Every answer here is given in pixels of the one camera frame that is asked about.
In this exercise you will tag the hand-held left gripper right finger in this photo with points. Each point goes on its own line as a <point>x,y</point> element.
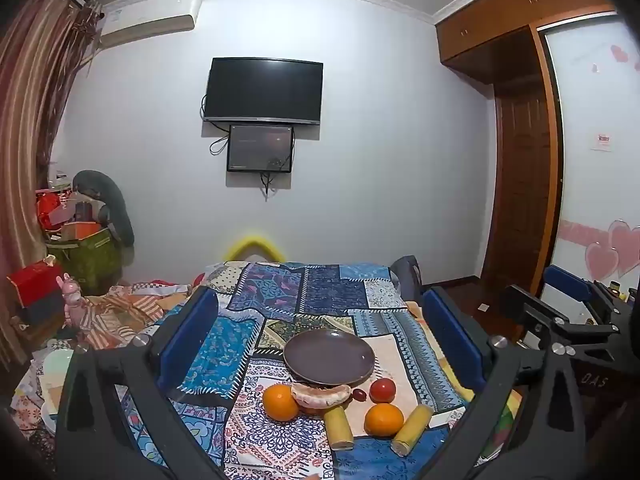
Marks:
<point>452,340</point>

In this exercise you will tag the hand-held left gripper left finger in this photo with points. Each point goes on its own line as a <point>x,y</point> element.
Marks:
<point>187,340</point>

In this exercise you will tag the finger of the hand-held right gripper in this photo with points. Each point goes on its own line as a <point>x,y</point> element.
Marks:
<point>535,310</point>
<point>565,277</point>

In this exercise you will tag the red tomato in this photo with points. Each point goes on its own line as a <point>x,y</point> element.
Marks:
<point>382,390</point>

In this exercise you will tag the yellow corn cob piece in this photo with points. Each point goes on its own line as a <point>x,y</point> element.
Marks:
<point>340,427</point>
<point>412,430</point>

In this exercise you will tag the orange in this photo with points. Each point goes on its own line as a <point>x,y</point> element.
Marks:
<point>280,402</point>
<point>383,419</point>

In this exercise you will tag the dark purple plate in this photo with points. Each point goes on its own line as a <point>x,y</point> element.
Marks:
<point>327,355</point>

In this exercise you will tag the peeled pomelo segment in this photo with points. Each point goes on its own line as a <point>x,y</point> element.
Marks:
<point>320,396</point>

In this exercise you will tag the orange striped cloth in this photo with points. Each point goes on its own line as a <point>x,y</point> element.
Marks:
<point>130,305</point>

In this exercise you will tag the dark grey rounded object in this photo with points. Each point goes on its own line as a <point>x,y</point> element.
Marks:
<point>407,275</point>

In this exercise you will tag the brown wooden door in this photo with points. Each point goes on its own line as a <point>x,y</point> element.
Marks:
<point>520,195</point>

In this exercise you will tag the dark red grape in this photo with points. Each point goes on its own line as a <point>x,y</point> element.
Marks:
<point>359,395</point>

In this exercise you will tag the white heart-print wardrobe door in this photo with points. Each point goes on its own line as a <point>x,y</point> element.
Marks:
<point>595,160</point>

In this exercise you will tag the pink llama toy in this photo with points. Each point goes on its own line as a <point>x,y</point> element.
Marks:
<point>72,300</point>

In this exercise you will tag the green storage box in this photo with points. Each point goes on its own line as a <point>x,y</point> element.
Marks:
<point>90,257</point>

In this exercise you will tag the pale green dish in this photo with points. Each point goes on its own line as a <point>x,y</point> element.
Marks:
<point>56,364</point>

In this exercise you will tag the blue patchwork blanket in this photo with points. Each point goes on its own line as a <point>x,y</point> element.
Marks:
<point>325,285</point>

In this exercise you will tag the red and white label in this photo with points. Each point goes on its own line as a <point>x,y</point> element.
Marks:
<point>603,141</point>

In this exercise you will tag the orange cardboard box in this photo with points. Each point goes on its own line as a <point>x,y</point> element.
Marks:
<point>80,230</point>

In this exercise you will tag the grey bolster pillow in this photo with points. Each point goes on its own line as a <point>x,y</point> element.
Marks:
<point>107,205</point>

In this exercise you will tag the red box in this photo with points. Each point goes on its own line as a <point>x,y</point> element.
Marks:
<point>35,280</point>

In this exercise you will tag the wooden overhead cabinet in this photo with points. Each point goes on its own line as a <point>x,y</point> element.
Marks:
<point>500,25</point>

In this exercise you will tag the brown striped curtain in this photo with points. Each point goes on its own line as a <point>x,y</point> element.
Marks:
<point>22,135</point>

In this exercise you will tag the white air conditioner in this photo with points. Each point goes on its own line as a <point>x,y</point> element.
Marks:
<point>145,17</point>

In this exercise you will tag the small black wall monitor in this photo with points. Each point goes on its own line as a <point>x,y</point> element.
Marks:
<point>260,148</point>

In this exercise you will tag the black wall television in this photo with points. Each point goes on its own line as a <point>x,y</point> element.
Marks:
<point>264,91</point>

